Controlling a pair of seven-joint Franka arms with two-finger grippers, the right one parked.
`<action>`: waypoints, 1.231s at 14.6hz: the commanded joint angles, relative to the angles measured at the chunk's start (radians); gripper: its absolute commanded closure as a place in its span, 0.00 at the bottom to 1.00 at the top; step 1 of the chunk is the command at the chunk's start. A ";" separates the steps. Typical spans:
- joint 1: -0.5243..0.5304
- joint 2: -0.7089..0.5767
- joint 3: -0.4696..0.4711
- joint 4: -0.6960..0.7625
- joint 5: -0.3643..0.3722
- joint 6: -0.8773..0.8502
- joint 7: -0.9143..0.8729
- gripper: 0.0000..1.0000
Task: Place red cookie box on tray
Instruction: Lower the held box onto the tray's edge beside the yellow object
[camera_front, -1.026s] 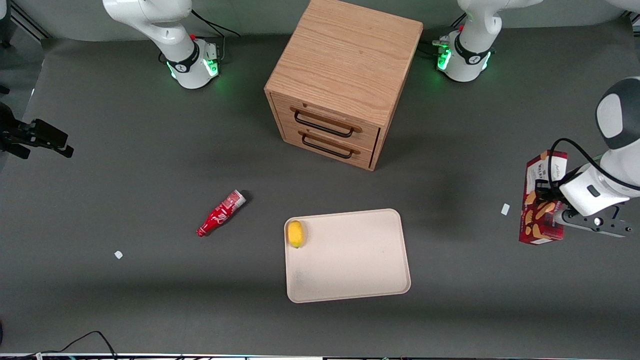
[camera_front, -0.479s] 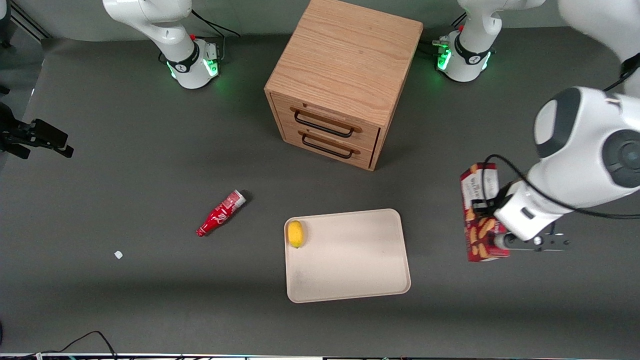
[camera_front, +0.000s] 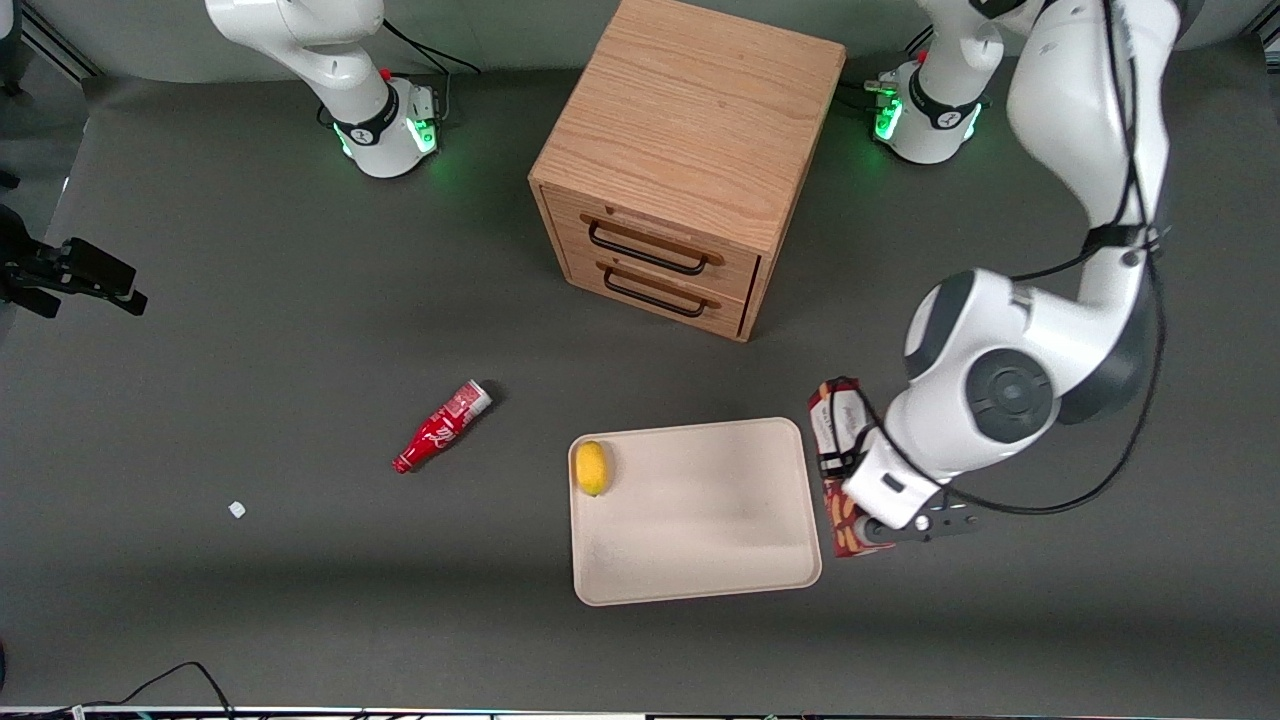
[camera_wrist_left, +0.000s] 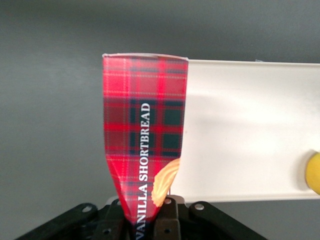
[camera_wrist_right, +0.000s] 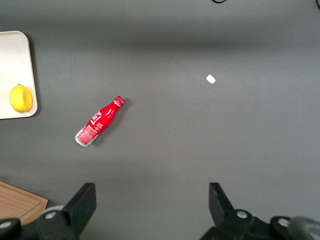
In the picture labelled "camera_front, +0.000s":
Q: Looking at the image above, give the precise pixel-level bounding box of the red cookie box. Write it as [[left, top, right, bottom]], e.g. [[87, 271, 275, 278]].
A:
[[808, 378, 898, 559]]

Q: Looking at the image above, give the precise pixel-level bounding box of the beige plastic tray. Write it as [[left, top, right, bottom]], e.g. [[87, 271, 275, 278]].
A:
[[567, 417, 823, 607]]

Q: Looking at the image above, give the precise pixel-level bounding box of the wooden drawer front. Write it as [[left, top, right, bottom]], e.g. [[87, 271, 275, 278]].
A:
[[543, 186, 763, 303], [562, 245, 753, 341]]

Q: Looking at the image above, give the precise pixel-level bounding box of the yellow lemon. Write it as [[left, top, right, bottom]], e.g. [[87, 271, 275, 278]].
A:
[[574, 440, 609, 497]]

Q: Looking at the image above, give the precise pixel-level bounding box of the wooden drawer cabinet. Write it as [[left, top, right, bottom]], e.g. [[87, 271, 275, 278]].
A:
[[528, 0, 848, 343]]

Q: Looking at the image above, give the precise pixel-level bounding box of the red cola bottle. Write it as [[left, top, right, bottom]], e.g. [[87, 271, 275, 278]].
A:
[[391, 379, 494, 475]]

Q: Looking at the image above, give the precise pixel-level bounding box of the dark grey table mat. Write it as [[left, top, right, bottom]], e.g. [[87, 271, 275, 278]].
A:
[[0, 40, 1280, 715]]

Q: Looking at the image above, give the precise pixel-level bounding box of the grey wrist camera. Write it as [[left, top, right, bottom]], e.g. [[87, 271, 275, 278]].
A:
[[855, 503, 982, 548]]

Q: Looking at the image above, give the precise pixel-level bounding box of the black drawer handle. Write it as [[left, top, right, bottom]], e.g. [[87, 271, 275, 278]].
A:
[[587, 220, 713, 277], [602, 266, 709, 319]]

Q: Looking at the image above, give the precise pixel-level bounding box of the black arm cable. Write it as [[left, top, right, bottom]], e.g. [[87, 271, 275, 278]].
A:
[[822, 0, 1172, 517]]

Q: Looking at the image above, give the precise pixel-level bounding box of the black base cable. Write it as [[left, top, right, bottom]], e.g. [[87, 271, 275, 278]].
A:
[[383, 18, 482, 77]]

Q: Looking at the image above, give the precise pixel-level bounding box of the black floor cable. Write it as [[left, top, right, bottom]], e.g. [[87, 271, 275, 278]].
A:
[[0, 661, 237, 717]]

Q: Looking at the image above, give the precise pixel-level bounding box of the black camera clamp mount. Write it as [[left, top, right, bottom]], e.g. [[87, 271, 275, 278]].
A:
[[0, 205, 149, 319]]

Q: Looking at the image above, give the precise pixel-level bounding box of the black metal rail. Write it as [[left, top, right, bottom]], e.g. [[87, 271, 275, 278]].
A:
[[18, 0, 103, 83]]

